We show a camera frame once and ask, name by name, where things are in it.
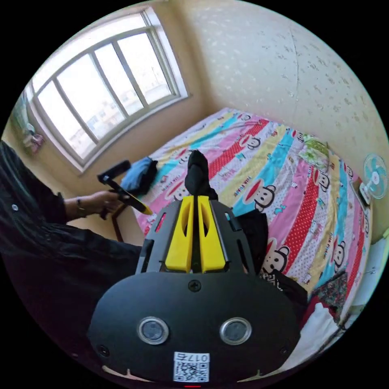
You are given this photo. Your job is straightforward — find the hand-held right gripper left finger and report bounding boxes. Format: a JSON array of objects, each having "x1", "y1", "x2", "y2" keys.
[{"x1": 165, "y1": 196, "x2": 195, "y2": 271}]

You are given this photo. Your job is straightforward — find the pile of clothes, blue and black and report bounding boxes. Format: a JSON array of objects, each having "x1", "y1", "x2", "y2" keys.
[{"x1": 120, "y1": 156, "x2": 158, "y2": 196}]

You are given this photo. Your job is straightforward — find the green floral pillow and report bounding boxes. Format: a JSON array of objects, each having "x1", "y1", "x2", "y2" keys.
[{"x1": 299, "y1": 135, "x2": 332, "y2": 169}]

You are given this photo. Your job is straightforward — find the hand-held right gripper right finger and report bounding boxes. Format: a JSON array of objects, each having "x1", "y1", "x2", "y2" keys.
[{"x1": 198, "y1": 196, "x2": 229, "y2": 273}]

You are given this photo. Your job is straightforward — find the person's body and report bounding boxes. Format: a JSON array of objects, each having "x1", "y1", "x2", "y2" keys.
[{"x1": 0, "y1": 140, "x2": 146, "y2": 373}]

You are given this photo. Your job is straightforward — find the person's left hand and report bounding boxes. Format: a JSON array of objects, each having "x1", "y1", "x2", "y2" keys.
[{"x1": 88, "y1": 190, "x2": 122, "y2": 214}]

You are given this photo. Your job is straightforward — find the black pants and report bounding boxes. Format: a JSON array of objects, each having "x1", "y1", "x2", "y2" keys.
[{"x1": 184, "y1": 149, "x2": 308, "y2": 318}]

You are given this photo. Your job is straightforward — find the window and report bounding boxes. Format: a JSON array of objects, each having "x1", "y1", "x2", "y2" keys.
[{"x1": 26, "y1": 7, "x2": 191, "y2": 177}]

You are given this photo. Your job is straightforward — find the person's left forearm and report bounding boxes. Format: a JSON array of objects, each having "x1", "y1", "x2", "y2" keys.
[{"x1": 64, "y1": 196, "x2": 90, "y2": 218}]

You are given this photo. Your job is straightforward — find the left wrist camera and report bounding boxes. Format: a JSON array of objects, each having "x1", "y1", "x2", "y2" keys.
[{"x1": 97, "y1": 160, "x2": 132, "y2": 184}]

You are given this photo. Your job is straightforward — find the teal and white fan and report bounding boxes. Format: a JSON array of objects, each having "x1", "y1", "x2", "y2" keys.
[{"x1": 359, "y1": 153, "x2": 389, "y2": 205}]

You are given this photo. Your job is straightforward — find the pile of clothes, floral and white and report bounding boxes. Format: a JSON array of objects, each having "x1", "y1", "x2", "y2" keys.
[{"x1": 281, "y1": 269, "x2": 353, "y2": 370}]

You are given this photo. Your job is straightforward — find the bed with striped cartoon sheet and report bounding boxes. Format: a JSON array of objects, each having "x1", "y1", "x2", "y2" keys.
[{"x1": 135, "y1": 107, "x2": 375, "y2": 308}]

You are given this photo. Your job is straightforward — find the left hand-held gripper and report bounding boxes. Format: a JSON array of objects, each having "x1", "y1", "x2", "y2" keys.
[{"x1": 103, "y1": 179, "x2": 153, "y2": 220}]

